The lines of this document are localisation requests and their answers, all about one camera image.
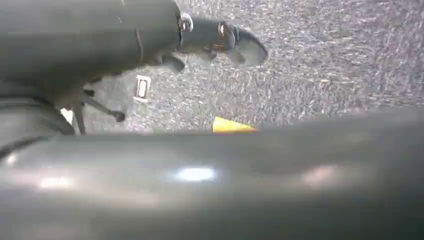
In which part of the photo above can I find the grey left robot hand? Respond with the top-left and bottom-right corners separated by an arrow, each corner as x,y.
0,0 -> 424,240

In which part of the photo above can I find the ribbed grey left arm sleeve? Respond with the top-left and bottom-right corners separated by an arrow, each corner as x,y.
0,97 -> 76,159

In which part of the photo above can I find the yellow sheet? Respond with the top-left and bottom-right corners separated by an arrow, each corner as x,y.
212,116 -> 258,134

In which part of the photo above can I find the black stand leg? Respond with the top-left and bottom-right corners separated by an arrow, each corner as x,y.
71,94 -> 126,136

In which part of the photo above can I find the white floor socket plate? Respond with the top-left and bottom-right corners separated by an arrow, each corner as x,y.
133,74 -> 152,103

